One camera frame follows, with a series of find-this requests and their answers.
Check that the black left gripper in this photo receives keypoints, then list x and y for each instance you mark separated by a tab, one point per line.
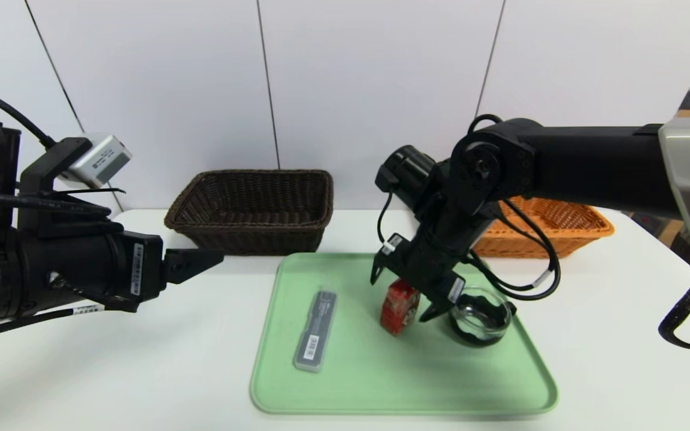
143	268

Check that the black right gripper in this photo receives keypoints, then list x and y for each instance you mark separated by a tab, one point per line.
424	270

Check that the red snack box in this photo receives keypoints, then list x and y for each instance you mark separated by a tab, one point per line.
396	316

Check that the glass ashtray black base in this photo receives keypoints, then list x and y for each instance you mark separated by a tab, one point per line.
480	332

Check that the grey plastic compass case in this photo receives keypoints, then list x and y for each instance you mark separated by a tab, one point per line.
316	332

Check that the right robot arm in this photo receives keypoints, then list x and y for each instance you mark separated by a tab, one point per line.
596	161

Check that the dark brown wicker basket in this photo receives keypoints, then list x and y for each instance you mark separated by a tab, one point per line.
249	239

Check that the orange wicker basket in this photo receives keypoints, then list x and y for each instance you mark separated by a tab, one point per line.
578	230

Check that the green plastic tray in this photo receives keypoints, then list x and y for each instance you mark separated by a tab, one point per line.
381	377

